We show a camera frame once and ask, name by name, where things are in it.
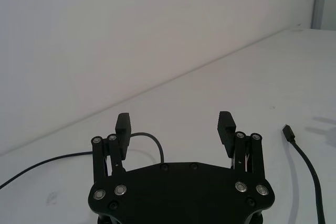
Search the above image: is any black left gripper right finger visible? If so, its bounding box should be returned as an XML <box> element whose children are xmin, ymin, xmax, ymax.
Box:
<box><xmin>217</xmin><ymin>111</ymin><xmax>264</xmax><ymax>182</ymax></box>

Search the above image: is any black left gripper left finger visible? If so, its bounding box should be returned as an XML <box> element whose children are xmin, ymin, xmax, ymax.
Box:
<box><xmin>90</xmin><ymin>112</ymin><xmax>133</xmax><ymax>183</ymax></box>

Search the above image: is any white table cloth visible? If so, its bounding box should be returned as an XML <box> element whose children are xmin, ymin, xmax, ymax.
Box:
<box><xmin>0</xmin><ymin>23</ymin><xmax>336</xmax><ymax>224</ymax></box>

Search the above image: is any thin dark grey cable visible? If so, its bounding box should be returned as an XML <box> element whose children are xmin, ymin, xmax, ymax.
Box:
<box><xmin>0</xmin><ymin>132</ymin><xmax>165</xmax><ymax>190</ymax></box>

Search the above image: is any black cable with plug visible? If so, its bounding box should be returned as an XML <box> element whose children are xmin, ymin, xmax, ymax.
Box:
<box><xmin>281</xmin><ymin>123</ymin><xmax>327</xmax><ymax>224</ymax></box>

